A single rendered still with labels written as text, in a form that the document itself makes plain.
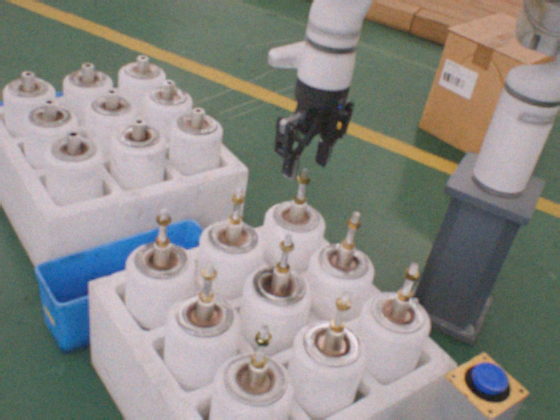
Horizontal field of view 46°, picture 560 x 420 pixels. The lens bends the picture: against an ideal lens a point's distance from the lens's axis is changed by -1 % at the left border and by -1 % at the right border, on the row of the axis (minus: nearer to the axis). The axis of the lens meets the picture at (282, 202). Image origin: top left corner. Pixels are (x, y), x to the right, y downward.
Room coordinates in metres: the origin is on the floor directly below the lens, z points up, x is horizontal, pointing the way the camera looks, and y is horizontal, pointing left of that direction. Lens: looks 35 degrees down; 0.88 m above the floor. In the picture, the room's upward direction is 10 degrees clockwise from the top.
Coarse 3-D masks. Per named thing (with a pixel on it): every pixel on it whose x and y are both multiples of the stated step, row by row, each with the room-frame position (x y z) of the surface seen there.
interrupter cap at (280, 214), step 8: (280, 208) 0.87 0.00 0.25; (288, 208) 0.87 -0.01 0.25; (312, 208) 0.88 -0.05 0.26; (272, 216) 0.85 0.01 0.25; (280, 216) 0.85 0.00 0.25; (288, 216) 0.85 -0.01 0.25; (304, 216) 0.86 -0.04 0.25; (312, 216) 0.86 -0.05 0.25; (280, 224) 0.83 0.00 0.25; (288, 224) 0.83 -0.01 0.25; (296, 224) 0.84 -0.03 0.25; (304, 224) 0.84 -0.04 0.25; (312, 224) 0.84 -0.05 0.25
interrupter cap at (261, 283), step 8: (256, 272) 0.71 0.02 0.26; (264, 272) 0.71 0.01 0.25; (272, 272) 0.71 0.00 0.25; (296, 272) 0.72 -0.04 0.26; (256, 280) 0.69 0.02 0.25; (264, 280) 0.70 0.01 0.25; (288, 280) 0.71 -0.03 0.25; (296, 280) 0.71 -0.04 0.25; (256, 288) 0.67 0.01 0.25; (264, 288) 0.68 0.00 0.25; (288, 288) 0.69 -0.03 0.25; (296, 288) 0.69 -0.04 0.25; (304, 288) 0.69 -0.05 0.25; (264, 296) 0.66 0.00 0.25; (272, 296) 0.67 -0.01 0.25; (280, 296) 0.67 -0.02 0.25; (288, 296) 0.67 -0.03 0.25; (296, 296) 0.67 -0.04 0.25; (304, 296) 0.68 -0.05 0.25; (280, 304) 0.65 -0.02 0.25; (288, 304) 0.66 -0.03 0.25
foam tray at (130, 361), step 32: (192, 256) 0.80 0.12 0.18; (96, 288) 0.69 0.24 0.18; (96, 320) 0.68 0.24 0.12; (128, 320) 0.64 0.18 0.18; (352, 320) 0.72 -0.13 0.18; (96, 352) 0.69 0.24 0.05; (128, 352) 0.60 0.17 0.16; (160, 352) 0.63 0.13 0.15; (288, 352) 0.64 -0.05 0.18; (128, 384) 0.60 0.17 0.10; (160, 384) 0.55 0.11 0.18; (416, 384) 0.62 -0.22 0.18; (128, 416) 0.60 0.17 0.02; (160, 416) 0.53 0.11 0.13; (192, 416) 0.51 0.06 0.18; (352, 416) 0.55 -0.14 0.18; (384, 416) 0.58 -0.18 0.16; (416, 416) 0.63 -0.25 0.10
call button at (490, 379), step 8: (480, 368) 0.53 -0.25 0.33; (488, 368) 0.53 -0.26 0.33; (496, 368) 0.53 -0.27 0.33; (472, 376) 0.52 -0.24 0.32; (480, 376) 0.52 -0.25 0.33; (488, 376) 0.52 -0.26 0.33; (496, 376) 0.52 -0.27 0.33; (504, 376) 0.52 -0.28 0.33; (480, 384) 0.51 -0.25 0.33; (488, 384) 0.51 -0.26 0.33; (496, 384) 0.51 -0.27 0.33; (504, 384) 0.51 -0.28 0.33; (488, 392) 0.51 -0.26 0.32; (496, 392) 0.50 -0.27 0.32
